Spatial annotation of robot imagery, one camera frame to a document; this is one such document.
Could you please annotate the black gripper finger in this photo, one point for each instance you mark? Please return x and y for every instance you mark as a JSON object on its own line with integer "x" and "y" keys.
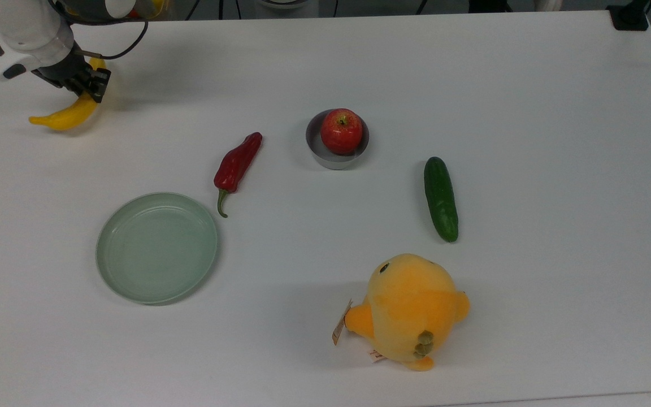
{"x": 103, "y": 79}
{"x": 92, "y": 93}

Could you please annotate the pale green plastic plate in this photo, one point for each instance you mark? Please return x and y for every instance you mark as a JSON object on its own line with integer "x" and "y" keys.
{"x": 156, "y": 249}

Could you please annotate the small grey metal bowl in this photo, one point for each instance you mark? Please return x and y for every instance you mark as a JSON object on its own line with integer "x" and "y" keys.
{"x": 334, "y": 161}

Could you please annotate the black table clamp block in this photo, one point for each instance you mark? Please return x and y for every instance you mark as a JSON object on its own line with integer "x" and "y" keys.
{"x": 629, "y": 16}

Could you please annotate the orange plush dinosaur toy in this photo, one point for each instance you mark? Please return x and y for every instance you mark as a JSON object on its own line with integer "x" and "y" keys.
{"x": 407, "y": 308}

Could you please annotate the yellow banana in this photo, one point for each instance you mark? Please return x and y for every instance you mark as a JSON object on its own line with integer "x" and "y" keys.
{"x": 68, "y": 116}

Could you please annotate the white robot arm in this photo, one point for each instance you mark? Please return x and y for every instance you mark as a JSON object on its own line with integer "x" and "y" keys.
{"x": 20, "y": 31}

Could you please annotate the green cucumber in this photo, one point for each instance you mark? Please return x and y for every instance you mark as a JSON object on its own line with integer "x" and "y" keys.
{"x": 441, "y": 198}

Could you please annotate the red apple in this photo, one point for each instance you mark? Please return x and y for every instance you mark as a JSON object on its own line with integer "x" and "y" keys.
{"x": 341, "y": 131}

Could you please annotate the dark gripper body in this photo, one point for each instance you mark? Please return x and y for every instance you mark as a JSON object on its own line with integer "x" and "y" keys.
{"x": 65, "y": 70}

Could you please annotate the red chili pepper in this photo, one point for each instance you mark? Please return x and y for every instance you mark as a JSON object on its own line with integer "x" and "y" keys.
{"x": 238, "y": 164}

